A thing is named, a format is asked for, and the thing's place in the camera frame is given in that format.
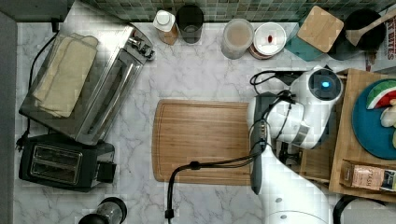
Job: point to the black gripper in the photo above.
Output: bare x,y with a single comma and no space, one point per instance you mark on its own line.
289,154

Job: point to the wooden drawer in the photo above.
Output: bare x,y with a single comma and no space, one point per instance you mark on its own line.
317,161

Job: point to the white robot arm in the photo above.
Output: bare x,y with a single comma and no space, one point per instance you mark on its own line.
299,116

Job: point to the black rimmed pan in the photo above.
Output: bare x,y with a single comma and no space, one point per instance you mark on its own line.
355,210

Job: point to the tea box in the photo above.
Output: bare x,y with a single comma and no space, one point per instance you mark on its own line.
362,176

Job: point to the blue plate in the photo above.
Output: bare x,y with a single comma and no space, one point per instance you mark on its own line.
366,125

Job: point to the white garlic toy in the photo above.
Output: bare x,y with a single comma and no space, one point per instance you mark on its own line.
388,116

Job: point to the watermelon slice toy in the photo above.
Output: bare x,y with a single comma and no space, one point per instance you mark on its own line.
381,94

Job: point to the wooden cutting board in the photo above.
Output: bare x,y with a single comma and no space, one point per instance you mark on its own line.
203,131

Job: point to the white lidded jar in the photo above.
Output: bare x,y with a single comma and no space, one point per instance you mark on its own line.
269,39

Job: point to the teal box with wooden lid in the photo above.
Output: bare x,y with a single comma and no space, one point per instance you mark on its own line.
315,35

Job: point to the snack box red lettering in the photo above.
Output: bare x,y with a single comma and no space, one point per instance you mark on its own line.
383,60

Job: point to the clear jar with beige lid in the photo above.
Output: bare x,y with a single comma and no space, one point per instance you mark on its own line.
236,38

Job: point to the wooden spatula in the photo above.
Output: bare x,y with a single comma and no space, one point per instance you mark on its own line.
354,36

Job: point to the dark glass jar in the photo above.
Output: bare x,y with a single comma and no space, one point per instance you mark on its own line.
190,20

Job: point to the white capped bottle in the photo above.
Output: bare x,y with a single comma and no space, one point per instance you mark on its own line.
165,24

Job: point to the black pepper grinder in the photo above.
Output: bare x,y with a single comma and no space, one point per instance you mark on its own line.
111,210

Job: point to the silver toaster oven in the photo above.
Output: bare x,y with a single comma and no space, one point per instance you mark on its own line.
121,54

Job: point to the black toaster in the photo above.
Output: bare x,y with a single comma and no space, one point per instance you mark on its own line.
57,161

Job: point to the beige folded cloth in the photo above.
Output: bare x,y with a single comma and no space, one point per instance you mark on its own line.
70,62

